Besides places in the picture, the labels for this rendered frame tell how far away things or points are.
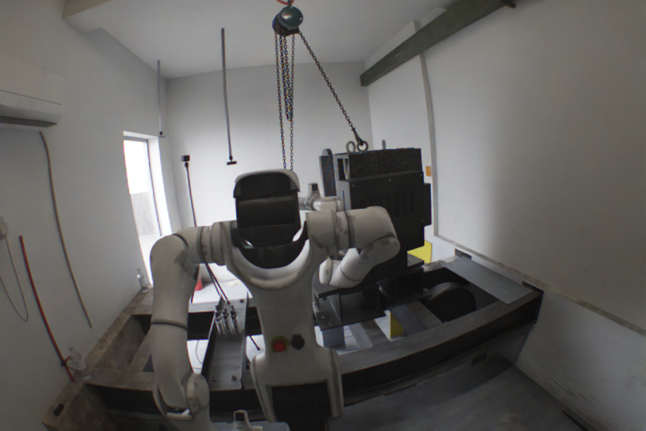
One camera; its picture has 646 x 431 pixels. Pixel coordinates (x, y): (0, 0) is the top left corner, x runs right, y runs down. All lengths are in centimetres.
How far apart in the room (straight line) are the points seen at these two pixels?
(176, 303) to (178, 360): 11
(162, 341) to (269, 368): 25
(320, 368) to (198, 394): 27
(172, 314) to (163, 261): 11
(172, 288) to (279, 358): 28
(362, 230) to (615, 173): 140
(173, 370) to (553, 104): 196
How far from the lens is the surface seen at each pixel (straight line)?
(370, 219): 59
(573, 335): 198
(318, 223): 51
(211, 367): 154
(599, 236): 177
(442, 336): 158
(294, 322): 62
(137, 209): 832
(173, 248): 61
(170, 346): 57
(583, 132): 175
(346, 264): 73
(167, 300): 59
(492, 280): 214
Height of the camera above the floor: 164
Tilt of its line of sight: 8 degrees down
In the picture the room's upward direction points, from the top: 6 degrees counter-clockwise
